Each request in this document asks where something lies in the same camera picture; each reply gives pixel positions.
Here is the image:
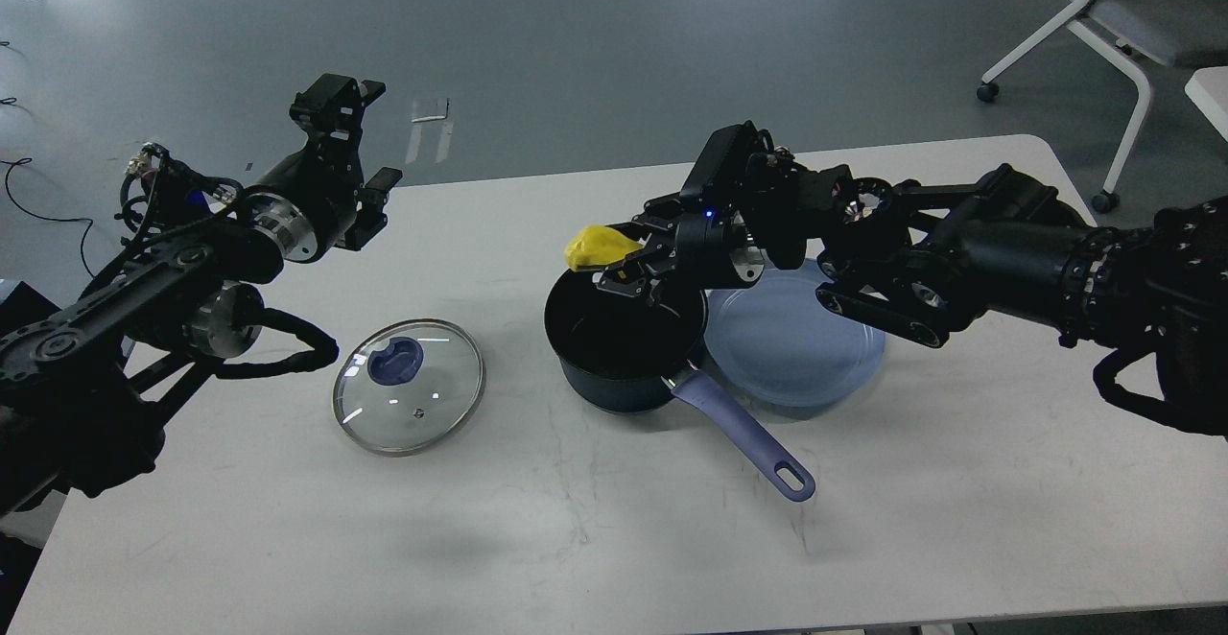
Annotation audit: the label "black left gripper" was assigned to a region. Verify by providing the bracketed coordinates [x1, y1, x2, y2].
[239, 74, 403, 264]

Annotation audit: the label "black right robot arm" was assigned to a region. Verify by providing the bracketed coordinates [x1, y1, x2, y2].
[564, 122, 1227, 437]

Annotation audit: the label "white table corner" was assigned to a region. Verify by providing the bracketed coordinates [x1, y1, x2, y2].
[1184, 65, 1228, 141]

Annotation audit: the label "dark blue saucepan purple handle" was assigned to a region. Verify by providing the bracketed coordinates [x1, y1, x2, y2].
[543, 270, 817, 504]

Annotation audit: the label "blue round plate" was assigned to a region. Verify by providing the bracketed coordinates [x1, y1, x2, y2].
[702, 260, 885, 411]

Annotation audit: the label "black floor cable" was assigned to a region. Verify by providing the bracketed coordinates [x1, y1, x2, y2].
[0, 41, 97, 228]

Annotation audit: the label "white tape marks on floor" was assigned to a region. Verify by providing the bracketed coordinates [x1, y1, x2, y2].
[403, 96, 456, 167]

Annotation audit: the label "yellow potato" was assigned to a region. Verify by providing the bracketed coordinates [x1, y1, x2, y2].
[564, 225, 643, 271]

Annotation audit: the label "glass pot lid purple knob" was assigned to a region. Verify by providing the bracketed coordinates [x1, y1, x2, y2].
[332, 317, 486, 457]

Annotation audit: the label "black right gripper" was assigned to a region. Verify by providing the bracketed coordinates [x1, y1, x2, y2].
[578, 122, 768, 298]

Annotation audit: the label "white frame grey chair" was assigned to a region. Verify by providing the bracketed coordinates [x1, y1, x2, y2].
[977, 0, 1227, 214]

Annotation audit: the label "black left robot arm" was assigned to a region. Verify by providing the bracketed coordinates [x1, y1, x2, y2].
[2, 74, 402, 513]

